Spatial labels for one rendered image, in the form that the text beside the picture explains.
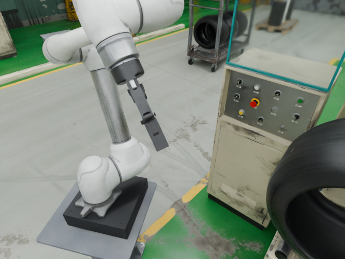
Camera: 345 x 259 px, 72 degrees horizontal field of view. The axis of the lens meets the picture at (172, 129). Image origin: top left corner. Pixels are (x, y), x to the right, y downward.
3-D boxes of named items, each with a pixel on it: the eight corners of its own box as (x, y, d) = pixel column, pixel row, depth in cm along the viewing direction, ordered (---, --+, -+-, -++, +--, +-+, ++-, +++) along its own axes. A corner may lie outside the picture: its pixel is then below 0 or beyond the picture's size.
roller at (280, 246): (299, 196, 114) (302, 190, 111) (309, 201, 112) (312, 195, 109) (272, 255, 92) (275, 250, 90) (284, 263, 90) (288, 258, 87)
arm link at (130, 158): (111, 178, 134) (144, 161, 146) (123, 188, 121) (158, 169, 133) (62, 34, 109) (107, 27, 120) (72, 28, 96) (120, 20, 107)
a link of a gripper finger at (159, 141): (155, 117, 53) (156, 117, 52) (169, 145, 54) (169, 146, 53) (143, 123, 53) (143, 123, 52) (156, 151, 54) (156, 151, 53)
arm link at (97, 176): (76, 189, 126) (66, 159, 113) (108, 173, 136) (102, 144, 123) (89, 210, 116) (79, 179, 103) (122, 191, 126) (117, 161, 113)
